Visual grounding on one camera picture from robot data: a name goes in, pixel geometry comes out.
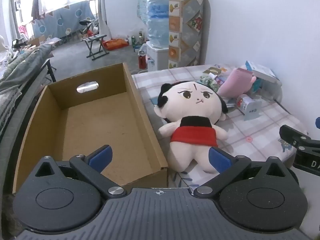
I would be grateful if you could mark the orange bag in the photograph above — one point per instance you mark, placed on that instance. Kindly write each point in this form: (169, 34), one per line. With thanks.
(115, 44)

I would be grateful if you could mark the white curtain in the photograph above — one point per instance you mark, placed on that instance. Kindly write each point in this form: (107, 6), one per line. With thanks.
(103, 7)

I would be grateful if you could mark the exercise bike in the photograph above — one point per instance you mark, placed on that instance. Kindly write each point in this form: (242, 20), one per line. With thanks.
(88, 31)

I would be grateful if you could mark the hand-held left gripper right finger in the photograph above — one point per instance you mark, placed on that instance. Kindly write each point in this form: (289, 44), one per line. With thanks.
(218, 160)

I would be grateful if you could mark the folded patterned mattress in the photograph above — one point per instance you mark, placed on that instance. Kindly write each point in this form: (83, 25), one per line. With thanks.
(190, 30)

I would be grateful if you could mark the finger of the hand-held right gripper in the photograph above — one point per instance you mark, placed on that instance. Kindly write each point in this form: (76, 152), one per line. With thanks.
(292, 133)
(318, 123)

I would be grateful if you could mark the blue hanging bed sheet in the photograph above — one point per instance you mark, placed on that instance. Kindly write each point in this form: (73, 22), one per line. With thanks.
(62, 20)

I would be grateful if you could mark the green patterned packet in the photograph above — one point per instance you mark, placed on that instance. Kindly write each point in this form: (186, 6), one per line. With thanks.
(207, 81)

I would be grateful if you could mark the green glass bottle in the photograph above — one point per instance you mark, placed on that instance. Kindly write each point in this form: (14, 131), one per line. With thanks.
(133, 41)

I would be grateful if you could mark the pink bubble wrap pouch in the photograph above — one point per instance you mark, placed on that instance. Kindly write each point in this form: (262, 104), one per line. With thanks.
(235, 82)

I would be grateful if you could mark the small light blue carton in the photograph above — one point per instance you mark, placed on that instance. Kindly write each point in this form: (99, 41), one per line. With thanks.
(253, 111)

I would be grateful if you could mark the white blue cardboard box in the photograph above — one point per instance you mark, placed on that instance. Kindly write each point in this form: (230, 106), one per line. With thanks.
(262, 72)

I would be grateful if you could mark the brown cardboard box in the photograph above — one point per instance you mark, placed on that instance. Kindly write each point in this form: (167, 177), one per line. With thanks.
(100, 125)

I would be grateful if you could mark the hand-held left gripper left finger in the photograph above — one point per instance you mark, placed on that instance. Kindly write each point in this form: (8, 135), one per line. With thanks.
(101, 157)

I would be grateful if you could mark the white yogurt cup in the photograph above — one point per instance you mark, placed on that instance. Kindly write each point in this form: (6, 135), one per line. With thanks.
(243, 103)

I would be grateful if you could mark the dark hanging clothes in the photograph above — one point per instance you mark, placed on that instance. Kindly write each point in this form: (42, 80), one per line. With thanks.
(37, 7)

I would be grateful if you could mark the red thermos bottle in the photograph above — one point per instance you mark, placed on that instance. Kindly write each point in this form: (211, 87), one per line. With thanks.
(142, 61)

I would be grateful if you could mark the bed with grey blanket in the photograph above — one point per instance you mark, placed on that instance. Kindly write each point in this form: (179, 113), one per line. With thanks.
(22, 65)

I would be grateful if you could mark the black-haired plush doll red top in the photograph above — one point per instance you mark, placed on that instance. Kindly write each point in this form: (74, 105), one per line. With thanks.
(192, 100)

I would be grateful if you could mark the folding stool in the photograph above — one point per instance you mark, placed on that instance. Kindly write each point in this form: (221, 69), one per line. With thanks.
(96, 40)

